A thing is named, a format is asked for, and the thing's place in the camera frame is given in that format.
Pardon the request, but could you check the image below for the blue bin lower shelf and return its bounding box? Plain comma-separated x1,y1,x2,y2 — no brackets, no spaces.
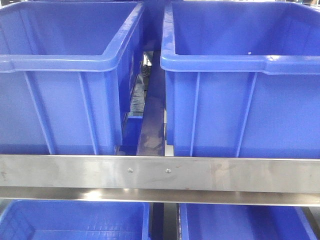
0,200,150,240

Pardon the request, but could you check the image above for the blue plastic bin front right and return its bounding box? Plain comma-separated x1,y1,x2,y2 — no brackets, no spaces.
160,1,320,159

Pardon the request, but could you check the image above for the blue plastic bin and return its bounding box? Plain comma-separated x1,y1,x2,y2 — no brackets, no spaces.
0,0,144,155
160,1,320,159

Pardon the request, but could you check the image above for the blue plastic bin front left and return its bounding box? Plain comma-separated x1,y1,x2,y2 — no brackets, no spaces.
0,0,144,155

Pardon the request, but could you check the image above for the blue bin lower right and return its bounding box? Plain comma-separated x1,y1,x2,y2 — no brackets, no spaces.
179,203,317,240

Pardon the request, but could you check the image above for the steel shelf front rail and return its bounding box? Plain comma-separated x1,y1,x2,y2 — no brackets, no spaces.
0,154,320,206

